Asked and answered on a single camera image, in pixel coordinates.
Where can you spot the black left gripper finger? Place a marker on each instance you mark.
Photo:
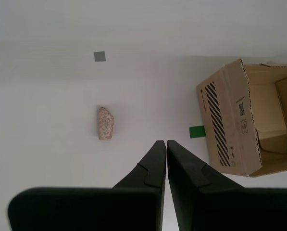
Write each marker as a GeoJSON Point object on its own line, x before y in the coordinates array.
{"type": "Point", "coordinates": [229, 211]}
{"type": "Point", "coordinates": [85, 209]}

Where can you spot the brown cardboard box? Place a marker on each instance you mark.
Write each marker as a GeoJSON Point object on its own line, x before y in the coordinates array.
{"type": "Point", "coordinates": [229, 125]}

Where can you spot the speckled pink granite rock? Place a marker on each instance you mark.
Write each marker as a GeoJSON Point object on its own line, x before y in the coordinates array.
{"type": "Point", "coordinates": [106, 125]}

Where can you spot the green tape square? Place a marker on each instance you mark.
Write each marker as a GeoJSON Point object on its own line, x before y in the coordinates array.
{"type": "Point", "coordinates": [196, 132]}

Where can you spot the grey tape square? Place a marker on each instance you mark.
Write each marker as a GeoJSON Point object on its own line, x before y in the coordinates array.
{"type": "Point", "coordinates": [99, 56]}

